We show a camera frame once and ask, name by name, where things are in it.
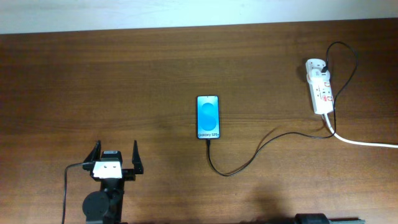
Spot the black USB charging cable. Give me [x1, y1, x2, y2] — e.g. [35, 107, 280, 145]
[205, 41, 359, 177]

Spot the blue screen Galaxy smartphone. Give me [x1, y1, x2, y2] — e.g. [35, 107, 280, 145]
[197, 95, 220, 139]

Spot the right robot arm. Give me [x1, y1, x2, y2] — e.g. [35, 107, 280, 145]
[294, 213, 366, 224]

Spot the white power strip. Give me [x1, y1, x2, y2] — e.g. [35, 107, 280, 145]
[305, 58, 334, 115]

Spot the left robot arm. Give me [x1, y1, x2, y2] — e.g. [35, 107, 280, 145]
[82, 141, 144, 224]

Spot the white power strip cord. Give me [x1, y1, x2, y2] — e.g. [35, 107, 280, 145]
[322, 113, 398, 149]

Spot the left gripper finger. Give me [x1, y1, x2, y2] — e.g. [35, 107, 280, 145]
[84, 140, 101, 162]
[132, 140, 143, 169]

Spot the white USB charger adapter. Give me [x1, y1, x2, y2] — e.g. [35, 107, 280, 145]
[307, 68, 330, 84]

